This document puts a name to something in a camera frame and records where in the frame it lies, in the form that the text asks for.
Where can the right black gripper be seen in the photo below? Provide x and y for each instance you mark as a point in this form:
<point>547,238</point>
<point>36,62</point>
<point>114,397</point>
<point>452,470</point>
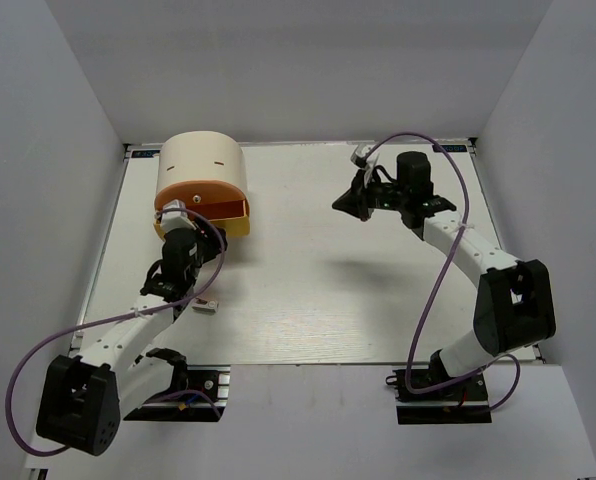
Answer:
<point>357,201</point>

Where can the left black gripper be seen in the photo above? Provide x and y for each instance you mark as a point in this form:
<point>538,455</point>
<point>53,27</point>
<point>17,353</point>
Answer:
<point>215,243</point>

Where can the pink white mini stapler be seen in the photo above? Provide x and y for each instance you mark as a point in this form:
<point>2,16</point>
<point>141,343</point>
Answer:
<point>205,306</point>

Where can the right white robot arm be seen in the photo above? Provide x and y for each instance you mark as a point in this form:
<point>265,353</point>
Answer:
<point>514,304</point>

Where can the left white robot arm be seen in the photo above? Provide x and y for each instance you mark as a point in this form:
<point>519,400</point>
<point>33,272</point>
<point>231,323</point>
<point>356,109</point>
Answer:
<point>86,396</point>

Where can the cream cylindrical drawer organizer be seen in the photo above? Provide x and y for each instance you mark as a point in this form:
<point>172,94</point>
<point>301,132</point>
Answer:
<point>203,156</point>

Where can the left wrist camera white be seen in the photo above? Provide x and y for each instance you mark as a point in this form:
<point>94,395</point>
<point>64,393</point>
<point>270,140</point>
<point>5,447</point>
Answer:
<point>174,216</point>

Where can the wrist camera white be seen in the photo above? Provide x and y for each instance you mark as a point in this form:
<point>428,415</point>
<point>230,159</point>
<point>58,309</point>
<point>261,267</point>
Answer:
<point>174,216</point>
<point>364,155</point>

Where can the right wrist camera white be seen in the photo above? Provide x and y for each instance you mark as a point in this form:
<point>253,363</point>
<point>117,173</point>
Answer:
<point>364,155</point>

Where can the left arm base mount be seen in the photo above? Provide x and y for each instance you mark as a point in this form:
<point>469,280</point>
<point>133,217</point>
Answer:
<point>199,395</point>

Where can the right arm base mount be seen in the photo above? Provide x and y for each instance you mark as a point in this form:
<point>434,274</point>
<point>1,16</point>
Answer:
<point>461,404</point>

